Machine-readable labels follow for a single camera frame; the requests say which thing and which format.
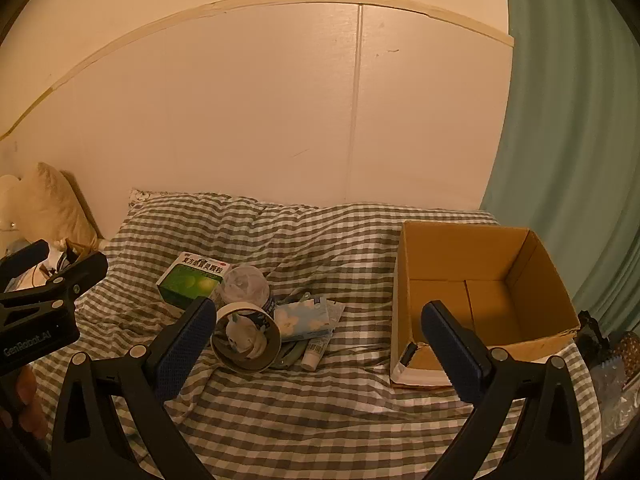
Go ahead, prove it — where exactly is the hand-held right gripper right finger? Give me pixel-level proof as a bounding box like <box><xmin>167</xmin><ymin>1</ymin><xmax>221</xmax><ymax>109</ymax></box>
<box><xmin>421</xmin><ymin>300</ymin><xmax>586</xmax><ymax>480</ymax></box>

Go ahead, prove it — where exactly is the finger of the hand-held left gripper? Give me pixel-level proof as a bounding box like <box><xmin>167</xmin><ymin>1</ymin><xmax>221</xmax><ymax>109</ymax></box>
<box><xmin>0</xmin><ymin>240</ymin><xmax>51</xmax><ymax>292</ymax></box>
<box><xmin>0</xmin><ymin>252</ymin><xmax>109</xmax><ymax>313</ymax></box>

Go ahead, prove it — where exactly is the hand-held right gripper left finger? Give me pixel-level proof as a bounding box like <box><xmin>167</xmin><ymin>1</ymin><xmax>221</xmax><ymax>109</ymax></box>
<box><xmin>50</xmin><ymin>296</ymin><xmax>218</xmax><ymax>480</ymax></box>

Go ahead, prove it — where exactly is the small white figurine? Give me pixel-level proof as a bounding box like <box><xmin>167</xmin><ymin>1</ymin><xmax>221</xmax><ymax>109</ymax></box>
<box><xmin>226</xmin><ymin>312</ymin><xmax>269</xmax><ymax>359</ymax></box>

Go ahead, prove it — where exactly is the cardboard box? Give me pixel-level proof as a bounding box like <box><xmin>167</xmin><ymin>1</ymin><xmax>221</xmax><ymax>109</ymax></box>
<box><xmin>390</xmin><ymin>220</ymin><xmax>582</xmax><ymax>392</ymax></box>

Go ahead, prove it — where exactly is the green medicine box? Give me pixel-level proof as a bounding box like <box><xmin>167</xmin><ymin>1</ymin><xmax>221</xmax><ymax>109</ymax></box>
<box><xmin>156</xmin><ymin>251</ymin><xmax>232</xmax><ymax>311</ymax></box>

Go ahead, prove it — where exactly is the clear plastic bottle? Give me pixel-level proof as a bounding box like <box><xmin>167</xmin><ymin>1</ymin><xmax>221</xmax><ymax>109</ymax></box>
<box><xmin>217</xmin><ymin>266</ymin><xmax>276</xmax><ymax>318</ymax></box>

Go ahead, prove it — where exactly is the green plastic clip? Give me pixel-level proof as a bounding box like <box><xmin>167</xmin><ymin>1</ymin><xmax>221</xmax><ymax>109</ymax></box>
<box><xmin>270</xmin><ymin>337</ymin><xmax>306</xmax><ymax>371</ymax></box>

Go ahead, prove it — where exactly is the flower print tissue pack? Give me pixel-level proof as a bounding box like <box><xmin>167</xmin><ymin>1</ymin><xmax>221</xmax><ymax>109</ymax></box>
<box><xmin>274</xmin><ymin>297</ymin><xmax>346</xmax><ymax>343</ymax></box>

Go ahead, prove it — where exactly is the white tube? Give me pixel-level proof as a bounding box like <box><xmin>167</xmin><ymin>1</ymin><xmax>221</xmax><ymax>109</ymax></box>
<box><xmin>300</xmin><ymin>332</ymin><xmax>334</xmax><ymax>372</ymax></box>

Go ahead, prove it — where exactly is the person's left hand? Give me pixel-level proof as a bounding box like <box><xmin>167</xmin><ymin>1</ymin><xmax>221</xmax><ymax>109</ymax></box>
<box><xmin>12</xmin><ymin>365</ymin><xmax>51</xmax><ymax>441</ymax></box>

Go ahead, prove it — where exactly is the beige pillow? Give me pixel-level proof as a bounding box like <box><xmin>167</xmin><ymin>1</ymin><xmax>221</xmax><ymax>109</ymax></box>
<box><xmin>22</xmin><ymin>162</ymin><xmax>101</xmax><ymax>252</ymax></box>

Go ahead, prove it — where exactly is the white floral pillow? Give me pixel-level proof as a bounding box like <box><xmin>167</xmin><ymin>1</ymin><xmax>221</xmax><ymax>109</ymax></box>
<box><xmin>129</xmin><ymin>188</ymin><xmax>173</xmax><ymax>207</ymax></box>

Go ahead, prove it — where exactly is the dark bag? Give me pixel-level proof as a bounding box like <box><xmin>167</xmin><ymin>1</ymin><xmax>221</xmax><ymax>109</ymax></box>
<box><xmin>577</xmin><ymin>310</ymin><xmax>615</xmax><ymax>361</ymax></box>

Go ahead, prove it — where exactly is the grey checkered blanket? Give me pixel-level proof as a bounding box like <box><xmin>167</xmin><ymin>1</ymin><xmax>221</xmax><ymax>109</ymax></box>
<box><xmin>30</xmin><ymin>191</ymin><xmax>601</xmax><ymax>480</ymax></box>

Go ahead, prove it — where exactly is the clear plastic bag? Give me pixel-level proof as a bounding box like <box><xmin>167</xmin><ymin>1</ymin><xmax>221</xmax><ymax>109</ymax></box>
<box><xmin>592</xmin><ymin>357</ymin><xmax>637</xmax><ymax>443</ymax></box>

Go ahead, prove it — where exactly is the brown textured object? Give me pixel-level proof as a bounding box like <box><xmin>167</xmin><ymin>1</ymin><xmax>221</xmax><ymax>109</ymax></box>
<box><xmin>607</xmin><ymin>332</ymin><xmax>640</xmax><ymax>391</ymax></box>

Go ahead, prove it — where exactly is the green curtain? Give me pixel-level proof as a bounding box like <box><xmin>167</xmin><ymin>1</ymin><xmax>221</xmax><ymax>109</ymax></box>
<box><xmin>477</xmin><ymin>0</ymin><xmax>640</xmax><ymax>333</ymax></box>

